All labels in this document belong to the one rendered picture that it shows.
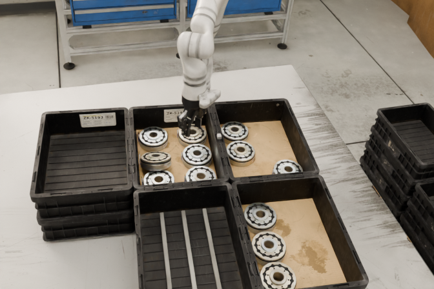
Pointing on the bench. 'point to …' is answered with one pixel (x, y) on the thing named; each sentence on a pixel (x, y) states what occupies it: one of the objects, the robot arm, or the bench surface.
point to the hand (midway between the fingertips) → (192, 128)
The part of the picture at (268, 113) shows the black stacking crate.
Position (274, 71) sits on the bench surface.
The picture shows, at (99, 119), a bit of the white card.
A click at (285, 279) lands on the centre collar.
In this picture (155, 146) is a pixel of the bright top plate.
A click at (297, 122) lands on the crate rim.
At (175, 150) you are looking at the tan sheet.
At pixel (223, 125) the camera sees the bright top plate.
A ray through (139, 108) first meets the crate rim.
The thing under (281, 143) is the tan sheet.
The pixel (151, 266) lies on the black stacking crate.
